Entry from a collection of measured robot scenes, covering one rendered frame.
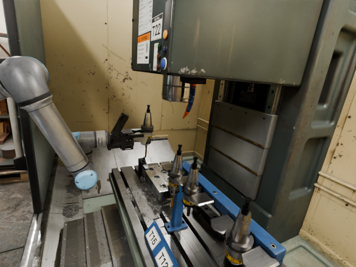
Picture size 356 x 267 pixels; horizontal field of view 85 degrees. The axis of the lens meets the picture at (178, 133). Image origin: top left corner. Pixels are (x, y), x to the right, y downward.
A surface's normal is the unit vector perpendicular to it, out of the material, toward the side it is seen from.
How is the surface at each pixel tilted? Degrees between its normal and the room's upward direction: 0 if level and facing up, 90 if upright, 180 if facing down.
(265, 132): 90
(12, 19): 90
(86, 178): 90
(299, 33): 90
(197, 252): 0
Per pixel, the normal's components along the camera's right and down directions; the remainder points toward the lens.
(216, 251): 0.09, -0.95
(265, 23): 0.45, 0.30
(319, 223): -0.89, 0.05
